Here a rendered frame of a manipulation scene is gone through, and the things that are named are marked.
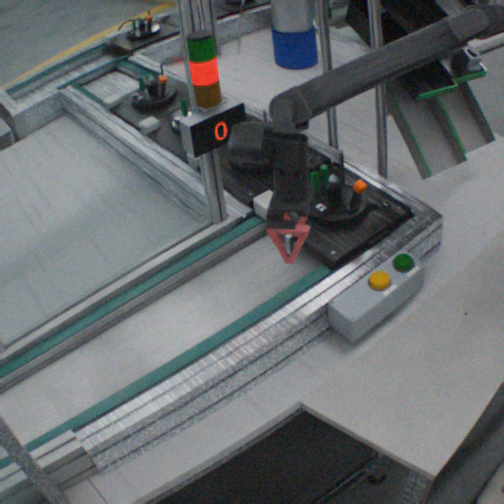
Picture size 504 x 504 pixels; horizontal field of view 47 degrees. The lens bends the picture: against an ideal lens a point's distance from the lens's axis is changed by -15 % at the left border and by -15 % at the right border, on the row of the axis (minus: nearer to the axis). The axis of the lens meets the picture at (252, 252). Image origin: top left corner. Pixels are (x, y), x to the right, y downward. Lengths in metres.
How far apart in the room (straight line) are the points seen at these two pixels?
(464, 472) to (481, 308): 0.87
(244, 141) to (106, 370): 0.49
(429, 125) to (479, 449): 1.14
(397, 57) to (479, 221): 0.67
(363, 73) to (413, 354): 0.55
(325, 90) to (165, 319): 0.55
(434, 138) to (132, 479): 1.01
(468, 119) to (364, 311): 0.65
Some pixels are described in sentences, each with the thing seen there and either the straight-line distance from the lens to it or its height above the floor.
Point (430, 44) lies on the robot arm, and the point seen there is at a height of 1.45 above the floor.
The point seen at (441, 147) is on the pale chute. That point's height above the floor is 1.03.
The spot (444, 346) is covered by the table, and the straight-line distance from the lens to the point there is 1.28.
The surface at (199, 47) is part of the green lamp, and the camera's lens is 1.14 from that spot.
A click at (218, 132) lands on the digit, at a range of 1.23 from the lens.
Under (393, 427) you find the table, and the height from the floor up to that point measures 0.86.
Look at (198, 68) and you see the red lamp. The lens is 1.16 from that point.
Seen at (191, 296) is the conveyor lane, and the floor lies 0.92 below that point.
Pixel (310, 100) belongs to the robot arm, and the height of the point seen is 1.34.
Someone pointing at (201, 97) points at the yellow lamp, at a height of 1.28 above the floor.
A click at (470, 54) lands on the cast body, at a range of 1.49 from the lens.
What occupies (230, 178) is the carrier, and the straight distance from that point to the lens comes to 1.50.
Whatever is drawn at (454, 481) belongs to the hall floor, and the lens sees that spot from 2.08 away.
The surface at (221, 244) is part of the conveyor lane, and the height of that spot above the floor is 0.95.
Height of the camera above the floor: 1.83
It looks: 41 degrees down
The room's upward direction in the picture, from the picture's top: 8 degrees counter-clockwise
